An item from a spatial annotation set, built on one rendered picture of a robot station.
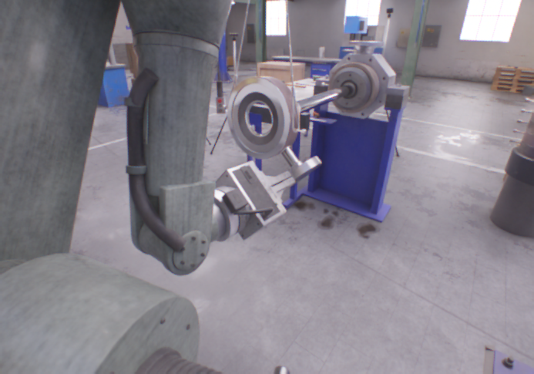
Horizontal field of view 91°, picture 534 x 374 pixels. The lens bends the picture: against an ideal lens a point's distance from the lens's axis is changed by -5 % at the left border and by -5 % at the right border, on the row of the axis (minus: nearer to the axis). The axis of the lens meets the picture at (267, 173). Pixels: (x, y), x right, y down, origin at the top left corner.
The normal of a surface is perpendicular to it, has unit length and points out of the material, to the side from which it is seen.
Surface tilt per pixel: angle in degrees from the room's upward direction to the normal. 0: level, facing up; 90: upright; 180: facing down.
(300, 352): 0
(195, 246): 84
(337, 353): 0
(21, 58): 90
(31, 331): 7
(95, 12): 90
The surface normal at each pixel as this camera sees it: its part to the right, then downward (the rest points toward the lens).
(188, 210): 0.79, 0.18
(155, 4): -0.22, 0.84
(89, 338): 0.04, -0.84
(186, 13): 0.12, 0.94
